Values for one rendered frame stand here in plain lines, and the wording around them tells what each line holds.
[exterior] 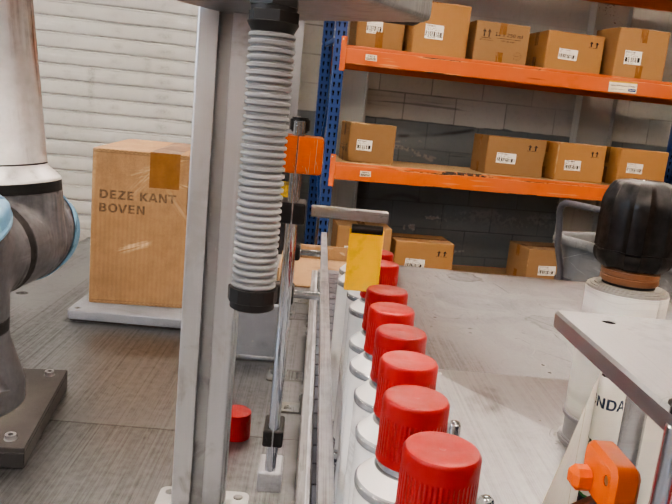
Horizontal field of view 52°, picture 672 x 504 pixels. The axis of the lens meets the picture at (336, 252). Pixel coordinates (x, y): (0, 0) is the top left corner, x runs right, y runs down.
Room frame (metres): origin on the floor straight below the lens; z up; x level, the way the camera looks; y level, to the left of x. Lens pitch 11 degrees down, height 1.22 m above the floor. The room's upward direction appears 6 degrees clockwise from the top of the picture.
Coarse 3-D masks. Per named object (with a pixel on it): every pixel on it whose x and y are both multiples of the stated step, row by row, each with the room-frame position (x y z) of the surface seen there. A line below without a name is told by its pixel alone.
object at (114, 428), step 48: (48, 288) 1.28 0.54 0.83; (432, 288) 1.59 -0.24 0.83; (480, 288) 1.64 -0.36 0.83; (528, 288) 1.70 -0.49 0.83; (576, 288) 1.75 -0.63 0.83; (48, 336) 1.03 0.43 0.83; (96, 336) 1.05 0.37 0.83; (144, 336) 1.07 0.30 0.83; (288, 336) 1.14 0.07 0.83; (432, 336) 1.22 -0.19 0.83; (480, 336) 1.25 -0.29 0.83; (528, 336) 1.28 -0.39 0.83; (96, 384) 0.87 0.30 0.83; (144, 384) 0.88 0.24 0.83; (240, 384) 0.91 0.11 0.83; (288, 384) 0.93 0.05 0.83; (48, 432) 0.72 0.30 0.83; (96, 432) 0.73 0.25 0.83; (144, 432) 0.75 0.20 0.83; (288, 432) 0.78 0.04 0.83; (0, 480) 0.62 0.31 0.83; (48, 480) 0.63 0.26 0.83; (96, 480) 0.63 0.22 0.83; (144, 480) 0.64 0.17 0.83; (240, 480) 0.66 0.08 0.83; (288, 480) 0.67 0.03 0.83
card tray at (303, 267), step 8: (304, 248) 1.78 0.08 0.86; (312, 248) 1.78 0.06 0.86; (320, 248) 1.78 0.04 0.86; (328, 248) 1.78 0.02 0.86; (336, 248) 1.78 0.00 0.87; (344, 248) 1.78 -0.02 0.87; (304, 256) 1.78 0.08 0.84; (312, 256) 1.78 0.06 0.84; (328, 256) 1.78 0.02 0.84; (336, 256) 1.78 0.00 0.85; (344, 256) 1.78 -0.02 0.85; (280, 264) 1.52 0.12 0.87; (296, 264) 1.69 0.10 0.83; (304, 264) 1.70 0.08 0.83; (312, 264) 1.71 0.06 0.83; (328, 264) 1.73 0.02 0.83; (336, 264) 1.73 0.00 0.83; (280, 272) 1.55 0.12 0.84; (296, 272) 1.60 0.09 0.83; (304, 272) 1.61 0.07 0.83; (280, 280) 1.51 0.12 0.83; (296, 280) 1.53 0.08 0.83; (304, 280) 1.53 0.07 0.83
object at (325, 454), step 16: (320, 272) 1.12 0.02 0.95; (320, 288) 0.99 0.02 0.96; (320, 304) 0.90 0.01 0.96; (320, 320) 0.83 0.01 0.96; (320, 336) 0.76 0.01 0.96; (320, 352) 0.71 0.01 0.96; (320, 368) 0.66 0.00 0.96; (320, 384) 0.62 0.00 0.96; (320, 400) 0.58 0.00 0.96; (320, 416) 0.55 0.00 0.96; (320, 432) 0.52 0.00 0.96; (320, 448) 0.49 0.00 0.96; (320, 464) 0.47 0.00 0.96; (320, 480) 0.45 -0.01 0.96; (320, 496) 0.43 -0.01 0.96
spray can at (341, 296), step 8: (344, 280) 0.71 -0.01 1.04; (336, 296) 0.72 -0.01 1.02; (344, 296) 0.71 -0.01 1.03; (336, 304) 0.72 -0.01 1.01; (344, 304) 0.71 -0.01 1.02; (336, 312) 0.72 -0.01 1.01; (344, 312) 0.71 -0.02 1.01; (336, 320) 0.72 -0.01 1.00; (336, 328) 0.71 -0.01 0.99; (336, 336) 0.71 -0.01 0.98; (336, 344) 0.71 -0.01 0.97; (336, 352) 0.71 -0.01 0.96; (336, 360) 0.71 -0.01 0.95; (336, 368) 0.71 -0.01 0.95; (336, 376) 0.71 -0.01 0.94; (336, 384) 0.71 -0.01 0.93; (336, 392) 0.71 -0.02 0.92
